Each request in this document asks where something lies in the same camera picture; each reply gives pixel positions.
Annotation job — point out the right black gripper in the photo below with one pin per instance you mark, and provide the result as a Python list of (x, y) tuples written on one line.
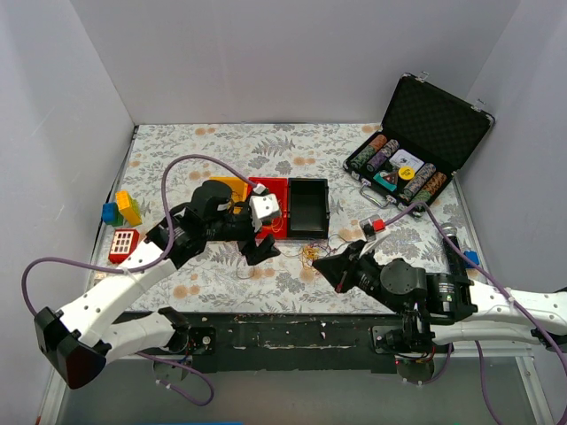
[(350, 269)]

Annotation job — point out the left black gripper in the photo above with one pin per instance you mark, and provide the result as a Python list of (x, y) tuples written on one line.
[(247, 227)]

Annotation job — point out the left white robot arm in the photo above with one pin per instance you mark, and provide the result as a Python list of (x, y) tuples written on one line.
[(83, 336)]

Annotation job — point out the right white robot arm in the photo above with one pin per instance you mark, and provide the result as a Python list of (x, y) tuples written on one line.
[(438, 309)]

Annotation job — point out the floral table mat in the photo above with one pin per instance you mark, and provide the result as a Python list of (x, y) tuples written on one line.
[(219, 280)]

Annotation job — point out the yellow plastic bin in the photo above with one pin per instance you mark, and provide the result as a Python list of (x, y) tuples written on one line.
[(239, 188)]

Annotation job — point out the black plastic bin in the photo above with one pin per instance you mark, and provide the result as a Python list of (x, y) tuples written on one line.
[(308, 215)]

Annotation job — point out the black microphone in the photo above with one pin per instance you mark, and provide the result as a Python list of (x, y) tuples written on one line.
[(451, 247)]

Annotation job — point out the yellow dealer chip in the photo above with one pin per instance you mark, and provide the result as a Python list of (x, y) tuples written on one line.
[(406, 173)]

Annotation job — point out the red white toy block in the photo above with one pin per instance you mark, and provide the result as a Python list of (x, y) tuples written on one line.
[(124, 242)]

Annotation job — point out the blue toy block right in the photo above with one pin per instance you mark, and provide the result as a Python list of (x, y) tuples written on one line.
[(472, 259)]

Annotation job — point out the yellow toy brick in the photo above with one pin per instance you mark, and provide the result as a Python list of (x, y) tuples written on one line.
[(128, 208)]

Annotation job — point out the green toy brick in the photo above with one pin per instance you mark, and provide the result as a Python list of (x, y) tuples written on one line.
[(118, 220)]

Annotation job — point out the blue toy brick left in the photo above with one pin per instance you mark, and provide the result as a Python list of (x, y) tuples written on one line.
[(110, 213)]

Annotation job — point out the small white red toy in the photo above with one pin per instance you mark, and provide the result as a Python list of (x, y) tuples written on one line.
[(99, 276)]

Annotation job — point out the black poker chip case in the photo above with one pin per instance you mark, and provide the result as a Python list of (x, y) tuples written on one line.
[(426, 128)]

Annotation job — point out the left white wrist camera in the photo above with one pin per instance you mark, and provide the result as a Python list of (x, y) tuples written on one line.
[(264, 206)]

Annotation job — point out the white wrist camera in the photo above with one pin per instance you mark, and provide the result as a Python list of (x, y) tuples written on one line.
[(375, 232), (264, 206)]

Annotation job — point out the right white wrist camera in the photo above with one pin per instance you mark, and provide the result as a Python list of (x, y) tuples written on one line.
[(375, 232)]

